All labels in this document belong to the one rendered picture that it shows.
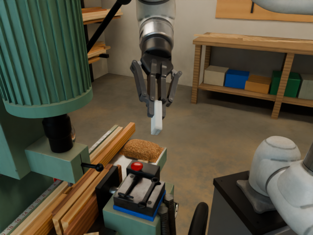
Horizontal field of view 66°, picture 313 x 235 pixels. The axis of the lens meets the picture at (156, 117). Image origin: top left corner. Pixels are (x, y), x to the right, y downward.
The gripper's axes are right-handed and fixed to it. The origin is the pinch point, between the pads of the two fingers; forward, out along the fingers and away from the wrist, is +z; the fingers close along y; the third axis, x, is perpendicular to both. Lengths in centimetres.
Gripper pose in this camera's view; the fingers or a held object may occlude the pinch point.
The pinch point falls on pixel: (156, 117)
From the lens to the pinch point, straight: 52.1
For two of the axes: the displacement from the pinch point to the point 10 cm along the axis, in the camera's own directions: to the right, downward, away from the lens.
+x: 3.4, -4.5, -8.2
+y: -9.4, -1.6, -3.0
